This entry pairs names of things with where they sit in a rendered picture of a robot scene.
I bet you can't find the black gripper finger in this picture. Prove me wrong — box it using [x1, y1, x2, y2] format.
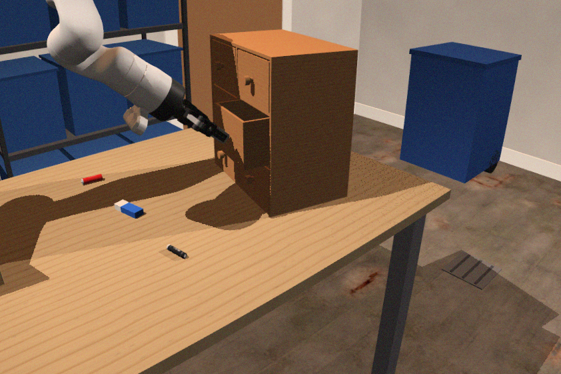
[173, 99, 189, 119]
[177, 102, 229, 144]

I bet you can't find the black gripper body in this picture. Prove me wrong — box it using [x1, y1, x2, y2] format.
[149, 78, 199, 125]

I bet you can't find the black aaa battery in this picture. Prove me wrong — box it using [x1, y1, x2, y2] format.
[167, 245, 187, 259]

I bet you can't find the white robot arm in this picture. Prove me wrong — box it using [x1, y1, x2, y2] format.
[46, 0, 172, 135]

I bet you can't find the small orange wooden chest of drawers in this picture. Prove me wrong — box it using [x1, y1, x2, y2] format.
[210, 29, 358, 217]

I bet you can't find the blue and white eraser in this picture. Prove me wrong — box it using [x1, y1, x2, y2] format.
[115, 200, 144, 219]

